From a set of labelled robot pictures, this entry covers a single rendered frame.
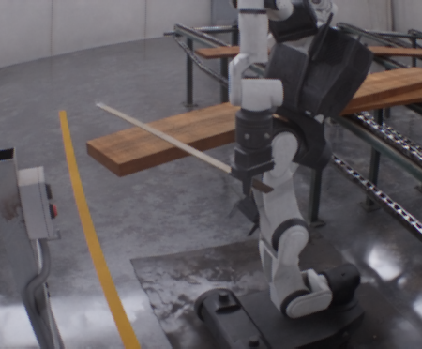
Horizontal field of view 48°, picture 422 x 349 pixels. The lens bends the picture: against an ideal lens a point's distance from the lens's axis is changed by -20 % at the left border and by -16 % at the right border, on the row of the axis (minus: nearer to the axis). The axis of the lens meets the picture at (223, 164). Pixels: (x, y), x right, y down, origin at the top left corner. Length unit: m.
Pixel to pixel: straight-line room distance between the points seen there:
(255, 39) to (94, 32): 8.11
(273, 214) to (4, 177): 1.17
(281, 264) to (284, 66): 0.69
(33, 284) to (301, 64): 1.07
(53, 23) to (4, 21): 1.09
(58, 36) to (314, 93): 7.87
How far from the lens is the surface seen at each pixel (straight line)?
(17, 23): 9.21
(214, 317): 2.23
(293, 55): 1.67
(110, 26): 9.35
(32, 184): 0.90
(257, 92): 1.29
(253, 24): 1.27
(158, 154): 1.86
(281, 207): 1.86
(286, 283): 2.06
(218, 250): 3.02
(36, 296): 1.04
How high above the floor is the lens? 1.62
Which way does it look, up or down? 23 degrees down
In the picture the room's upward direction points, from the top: straight up
